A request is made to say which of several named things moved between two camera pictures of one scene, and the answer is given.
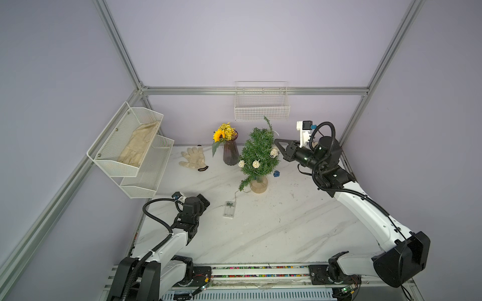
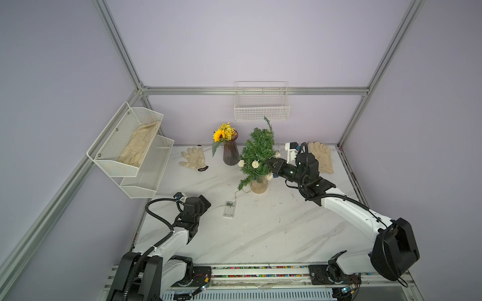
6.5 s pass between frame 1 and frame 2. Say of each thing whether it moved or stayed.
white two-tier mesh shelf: stayed
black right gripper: moved
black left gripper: stayed
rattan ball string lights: moved
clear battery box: stayed
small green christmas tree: stayed
